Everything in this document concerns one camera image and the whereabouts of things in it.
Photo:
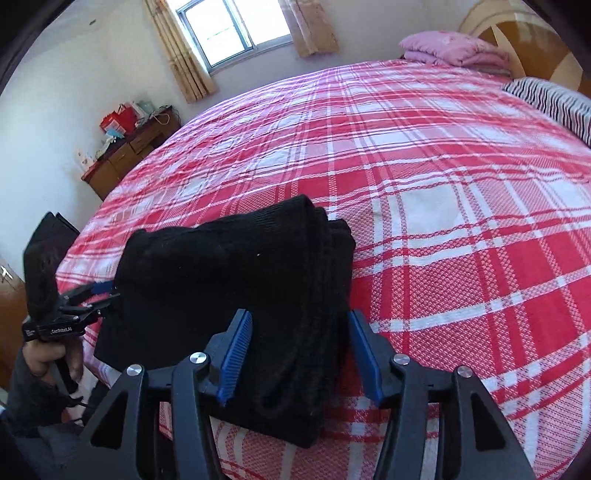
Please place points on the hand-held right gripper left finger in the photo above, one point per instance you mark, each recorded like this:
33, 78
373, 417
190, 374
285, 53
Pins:
235, 350

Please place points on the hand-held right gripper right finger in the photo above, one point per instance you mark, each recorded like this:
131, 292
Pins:
364, 355

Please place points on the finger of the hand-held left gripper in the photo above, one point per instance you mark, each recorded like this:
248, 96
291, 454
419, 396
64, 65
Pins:
101, 287
99, 308

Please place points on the black pants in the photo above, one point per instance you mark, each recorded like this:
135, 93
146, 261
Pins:
231, 258

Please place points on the person's left forearm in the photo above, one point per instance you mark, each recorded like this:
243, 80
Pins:
27, 401

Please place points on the person's left hand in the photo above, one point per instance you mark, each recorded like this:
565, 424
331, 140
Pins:
41, 357

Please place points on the wooden door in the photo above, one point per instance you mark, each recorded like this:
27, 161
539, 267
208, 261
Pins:
11, 314

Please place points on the person's dark clothing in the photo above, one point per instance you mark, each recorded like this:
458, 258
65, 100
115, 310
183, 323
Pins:
46, 454

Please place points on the brown wooden desk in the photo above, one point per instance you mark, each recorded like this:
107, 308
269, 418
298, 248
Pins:
120, 161

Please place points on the red plaid bed sheet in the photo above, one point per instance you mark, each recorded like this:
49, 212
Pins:
461, 230

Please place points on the red gift bag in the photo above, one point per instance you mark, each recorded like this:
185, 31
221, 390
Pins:
115, 121

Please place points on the beige patterned curtain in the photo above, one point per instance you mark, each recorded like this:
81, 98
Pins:
184, 60
314, 32

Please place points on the glass window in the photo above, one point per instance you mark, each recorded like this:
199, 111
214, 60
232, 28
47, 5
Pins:
231, 32

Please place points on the striped pillow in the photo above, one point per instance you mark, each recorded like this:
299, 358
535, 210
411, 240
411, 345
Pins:
554, 99

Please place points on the pink folded quilt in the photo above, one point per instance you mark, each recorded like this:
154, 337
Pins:
452, 48

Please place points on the cream and wood headboard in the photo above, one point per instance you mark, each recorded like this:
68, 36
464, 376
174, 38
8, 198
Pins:
535, 41

